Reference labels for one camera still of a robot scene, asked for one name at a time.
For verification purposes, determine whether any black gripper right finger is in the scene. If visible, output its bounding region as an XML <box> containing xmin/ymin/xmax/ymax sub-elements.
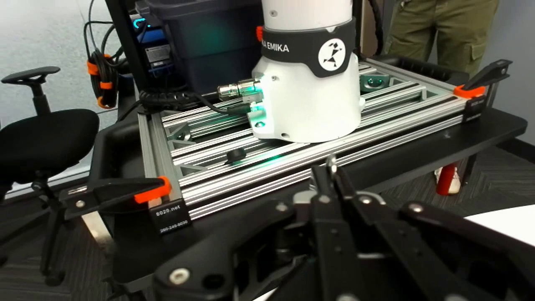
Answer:
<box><xmin>331</xmin><ymin>157</ymin><xmax>535</xmax><ymax>301</ymax></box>

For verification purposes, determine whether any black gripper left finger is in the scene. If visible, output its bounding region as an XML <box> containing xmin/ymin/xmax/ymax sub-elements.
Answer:
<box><xmin>152</xmin><ymin>157</ymin><xmax>348</xmax><ymax>301</ymax></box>

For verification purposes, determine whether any red and white shoe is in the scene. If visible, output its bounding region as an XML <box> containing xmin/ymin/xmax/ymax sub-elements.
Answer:
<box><xmin>433</xmin><ymin>162</ymin><xmax>465</xmax><ymax>197</ymax></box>

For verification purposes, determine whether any small black knob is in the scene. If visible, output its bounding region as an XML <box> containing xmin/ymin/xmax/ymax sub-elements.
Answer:
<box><xmin>224</xmin><ymin>147</ymin><xmax>249</xmax><ymax>165</ymax></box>

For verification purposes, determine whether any black orange bar clamp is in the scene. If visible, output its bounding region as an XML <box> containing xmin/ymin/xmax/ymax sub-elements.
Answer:
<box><xmin>57</xmin><ymin>173</ymin><xmax>174</xmax><ymax>222</ymax></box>
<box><xmin>453</xmin><ymin>56</ymin><xmax>515</xmax><ymax>101</ymax></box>

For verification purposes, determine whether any hanging black orange clamp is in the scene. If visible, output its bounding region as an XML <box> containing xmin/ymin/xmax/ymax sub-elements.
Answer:
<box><xmin>86</xmin><ymin>50</ymin><xmax>122</xmax><ymax>110</ymax></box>

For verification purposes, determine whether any control box with blue light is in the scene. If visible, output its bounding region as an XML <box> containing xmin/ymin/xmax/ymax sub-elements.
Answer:
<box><xmin>129</xmin><ymin>13</ymin><xmax>171</xmax><ymax>73</ymax></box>

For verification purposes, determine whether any person in green trousers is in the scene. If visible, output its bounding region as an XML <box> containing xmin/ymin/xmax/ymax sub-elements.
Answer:
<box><xmin>383</xmin><ymin>0</ymin><xmax>500</xmax><ymax>76</ymax></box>

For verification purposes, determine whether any black office chair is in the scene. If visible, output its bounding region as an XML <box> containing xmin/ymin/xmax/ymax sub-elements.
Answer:
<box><xmin>0</xmin><ymin>65</ymin><xmax>102</xmax><ymax>285</ymax></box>

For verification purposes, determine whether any aluminium frame table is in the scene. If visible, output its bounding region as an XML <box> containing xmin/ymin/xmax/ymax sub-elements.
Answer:
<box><xmin>136</xmin><ymin>55</ymin><xmax>487</xmax><ymax>222</ymax></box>

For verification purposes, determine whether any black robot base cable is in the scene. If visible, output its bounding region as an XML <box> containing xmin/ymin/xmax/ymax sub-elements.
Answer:
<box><xmin>139</xmin><ymin>78</ymin><xmax>264</xmax><ymax>112</ymax></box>

